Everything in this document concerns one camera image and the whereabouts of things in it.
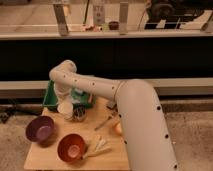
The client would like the small metal tin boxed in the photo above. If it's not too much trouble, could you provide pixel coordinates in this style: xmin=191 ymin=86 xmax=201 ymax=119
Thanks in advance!
xmin=73 ymin=106 xmax=86 ymax=122

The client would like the white cup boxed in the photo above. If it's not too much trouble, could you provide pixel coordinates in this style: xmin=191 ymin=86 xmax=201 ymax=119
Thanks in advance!
xmin=57 ymin=101 xmax=73 ymax=118

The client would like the wooden board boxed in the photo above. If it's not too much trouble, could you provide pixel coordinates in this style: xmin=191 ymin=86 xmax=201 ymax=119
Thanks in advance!
xmin=24 ymin=98 xmax=130 ymax=171

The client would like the red-brown bowl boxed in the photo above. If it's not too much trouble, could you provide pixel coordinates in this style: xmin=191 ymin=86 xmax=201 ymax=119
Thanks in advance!
xmin=57 ymin=134 xmax=86 ymax=163

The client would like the orange-handled tool in tray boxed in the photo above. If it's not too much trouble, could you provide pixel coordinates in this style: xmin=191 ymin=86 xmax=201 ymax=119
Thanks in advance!
xmin=87 ymin=94 xmax=93 ymax=103

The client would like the metal fork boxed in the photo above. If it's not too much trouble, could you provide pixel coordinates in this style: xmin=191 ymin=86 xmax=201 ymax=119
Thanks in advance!
xmin=94 ymin=115 xmax=114 ymax=131

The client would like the yellow round fruit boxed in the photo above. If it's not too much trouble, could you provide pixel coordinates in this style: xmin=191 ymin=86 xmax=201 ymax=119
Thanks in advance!
xmin=115 ymin=122 xmax=122 ymax=135

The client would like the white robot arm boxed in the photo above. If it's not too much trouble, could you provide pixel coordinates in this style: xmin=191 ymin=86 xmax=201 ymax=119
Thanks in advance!
xmin=49 ymin=60 xmax=179 ymax=171

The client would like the grey rectangular block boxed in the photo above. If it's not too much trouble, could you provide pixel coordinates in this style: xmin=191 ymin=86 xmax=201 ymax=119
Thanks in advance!
xmin=106 ymin=101 xmax=116 ymax=109

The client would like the purple bowl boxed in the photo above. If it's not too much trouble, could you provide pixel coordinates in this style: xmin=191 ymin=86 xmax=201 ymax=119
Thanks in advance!
xmin=25 ymin=116 xmax=54 ymax=143

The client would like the green plastic tray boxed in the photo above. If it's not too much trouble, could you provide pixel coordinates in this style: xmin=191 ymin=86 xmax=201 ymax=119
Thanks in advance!
xmin=43 ymin=81 xmax=96 ymax=111

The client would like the blue sponge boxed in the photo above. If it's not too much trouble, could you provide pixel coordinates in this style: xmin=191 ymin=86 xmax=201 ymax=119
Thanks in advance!
xmin=75 ymin=88 xmax=84 ymax=95

